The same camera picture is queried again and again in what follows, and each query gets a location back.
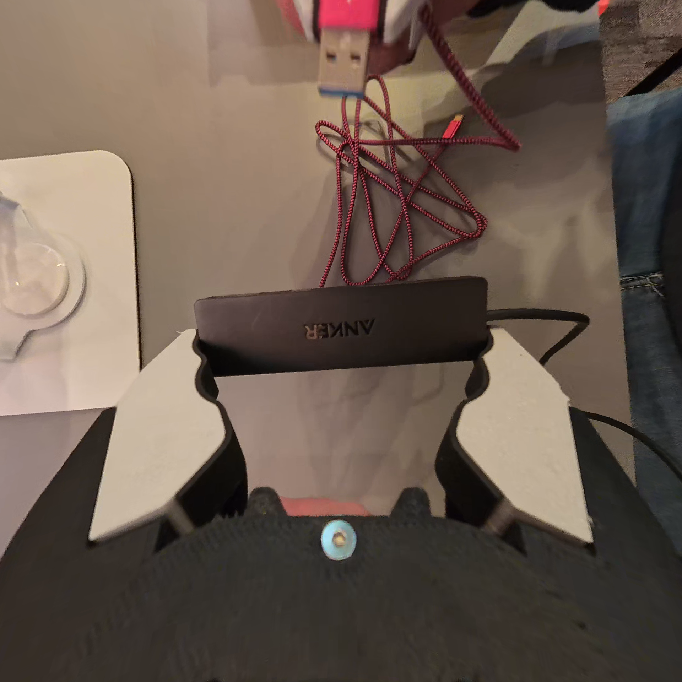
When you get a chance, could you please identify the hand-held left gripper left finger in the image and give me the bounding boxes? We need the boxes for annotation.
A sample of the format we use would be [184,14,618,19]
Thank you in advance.
[87,328,250,543]

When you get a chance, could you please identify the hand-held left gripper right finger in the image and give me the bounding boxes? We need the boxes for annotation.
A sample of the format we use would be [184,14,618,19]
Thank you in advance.
[434,326,596,545]

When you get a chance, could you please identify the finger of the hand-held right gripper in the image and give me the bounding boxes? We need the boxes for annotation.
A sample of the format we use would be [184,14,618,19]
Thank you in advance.
[290,0,321,42]
[379,0,424,44]

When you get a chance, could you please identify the red braided usb cable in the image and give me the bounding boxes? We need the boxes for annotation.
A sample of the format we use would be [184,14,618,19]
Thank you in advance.
[314,0,523,286]

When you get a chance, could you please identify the black usb hub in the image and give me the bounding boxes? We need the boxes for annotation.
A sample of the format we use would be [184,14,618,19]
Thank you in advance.
[193,276,490,378]

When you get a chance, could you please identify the person's blue jeans legs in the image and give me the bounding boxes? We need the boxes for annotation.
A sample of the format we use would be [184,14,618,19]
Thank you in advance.
[607,91,682,539]

